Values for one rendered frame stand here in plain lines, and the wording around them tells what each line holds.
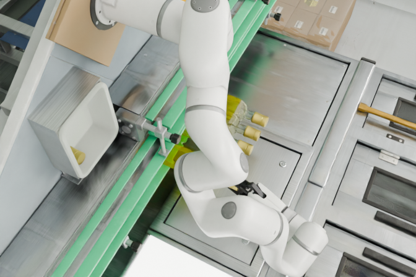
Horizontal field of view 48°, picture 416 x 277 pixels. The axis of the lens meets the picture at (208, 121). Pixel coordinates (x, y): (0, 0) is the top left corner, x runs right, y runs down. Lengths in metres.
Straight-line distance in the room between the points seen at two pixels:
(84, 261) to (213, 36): 0.64
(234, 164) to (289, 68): 0.95
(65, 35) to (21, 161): 0.31
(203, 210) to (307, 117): 0.76
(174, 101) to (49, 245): 0.49
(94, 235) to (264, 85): 0.84
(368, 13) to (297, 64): 4.92
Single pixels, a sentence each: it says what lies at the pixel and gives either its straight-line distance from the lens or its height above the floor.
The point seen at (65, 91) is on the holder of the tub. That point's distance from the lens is 1.12.
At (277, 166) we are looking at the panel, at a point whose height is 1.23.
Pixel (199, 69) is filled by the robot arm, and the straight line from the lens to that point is 0.89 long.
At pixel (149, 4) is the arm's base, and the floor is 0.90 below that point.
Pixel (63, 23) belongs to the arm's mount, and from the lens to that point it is 1.05.
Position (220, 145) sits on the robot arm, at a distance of 0.89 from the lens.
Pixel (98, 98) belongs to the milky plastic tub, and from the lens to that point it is 1.19.
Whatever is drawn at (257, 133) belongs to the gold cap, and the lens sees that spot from 1.40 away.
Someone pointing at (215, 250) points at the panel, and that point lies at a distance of 1.38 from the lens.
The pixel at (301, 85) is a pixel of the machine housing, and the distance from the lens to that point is 1.76.
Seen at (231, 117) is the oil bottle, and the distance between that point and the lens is 1.41.
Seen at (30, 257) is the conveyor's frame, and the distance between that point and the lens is 1.26.
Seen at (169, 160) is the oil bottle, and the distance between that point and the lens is 1.34.
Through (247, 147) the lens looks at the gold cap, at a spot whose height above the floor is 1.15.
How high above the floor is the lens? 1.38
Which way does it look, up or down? 15 degrees down
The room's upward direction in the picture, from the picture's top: 113 degrees clockwise
